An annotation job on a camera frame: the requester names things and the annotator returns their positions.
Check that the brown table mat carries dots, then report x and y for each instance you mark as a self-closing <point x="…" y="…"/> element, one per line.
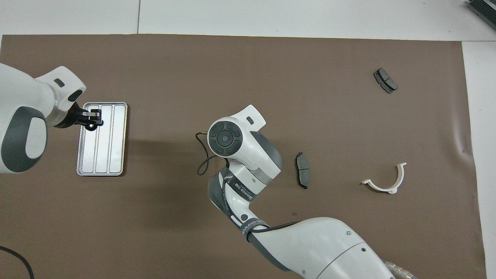
<point x="155" y="232"/>

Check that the silver metal tray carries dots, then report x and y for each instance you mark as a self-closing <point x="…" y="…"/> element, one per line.
<point x="112" y="155"/>

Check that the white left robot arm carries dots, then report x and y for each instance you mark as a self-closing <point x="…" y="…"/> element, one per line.
<point x="23" y="116"/>

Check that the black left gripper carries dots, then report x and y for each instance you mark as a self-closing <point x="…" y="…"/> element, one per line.
<point x="73" y="115"/>

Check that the short grey brake pad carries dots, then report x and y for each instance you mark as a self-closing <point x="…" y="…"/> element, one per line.
<point x="385" y="80"/>

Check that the white curved plastic bracket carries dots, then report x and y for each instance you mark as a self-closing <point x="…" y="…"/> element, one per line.
<point x="381" y="188"/>

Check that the black bearing gear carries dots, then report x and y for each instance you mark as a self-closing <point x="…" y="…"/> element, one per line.
<point x="93" y="127"/>

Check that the grey ribbed metal object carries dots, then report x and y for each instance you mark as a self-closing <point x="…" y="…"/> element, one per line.
<point x="484" y="9"/>

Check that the long grey brake pad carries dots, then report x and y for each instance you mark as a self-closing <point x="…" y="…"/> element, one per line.
<point x="303" y="170"/>

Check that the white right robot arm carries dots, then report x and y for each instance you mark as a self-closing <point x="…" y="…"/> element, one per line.
<point x="321" y="248"/>

